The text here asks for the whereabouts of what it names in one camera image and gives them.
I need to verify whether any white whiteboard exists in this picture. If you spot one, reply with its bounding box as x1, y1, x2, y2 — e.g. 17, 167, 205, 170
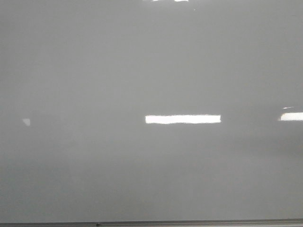
0, 0, 303, 223

